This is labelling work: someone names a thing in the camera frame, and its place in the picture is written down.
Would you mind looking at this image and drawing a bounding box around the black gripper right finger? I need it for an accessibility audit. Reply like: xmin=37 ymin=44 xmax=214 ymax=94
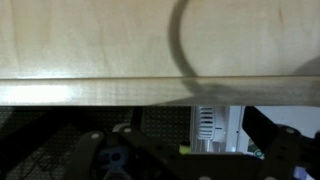
xmin=241 ymin=106 xmax=320 ymax=180

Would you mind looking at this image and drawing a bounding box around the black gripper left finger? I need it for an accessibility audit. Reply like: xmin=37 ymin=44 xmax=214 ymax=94
xmin=63 ymin=105 xmax=208 ymax=180

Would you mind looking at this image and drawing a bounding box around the wooden sliding drawer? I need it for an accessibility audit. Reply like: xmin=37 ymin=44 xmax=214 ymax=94
xmin=0 ymin=0 xmax=320 ymax=108

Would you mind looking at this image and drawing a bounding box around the colourful picture sticker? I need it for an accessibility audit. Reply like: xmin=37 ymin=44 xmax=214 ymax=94
xmin=247 ymin=139 xmax=266 ymax=160

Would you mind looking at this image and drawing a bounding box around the small yellow note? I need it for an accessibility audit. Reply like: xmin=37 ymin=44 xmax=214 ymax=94
xmin=179 ymin=143 xmax=192 ymax=155

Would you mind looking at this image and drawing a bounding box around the white ribbed radiator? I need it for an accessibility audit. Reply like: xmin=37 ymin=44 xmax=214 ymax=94
xmin=189 ymin=105 xmax=320 ymax=155

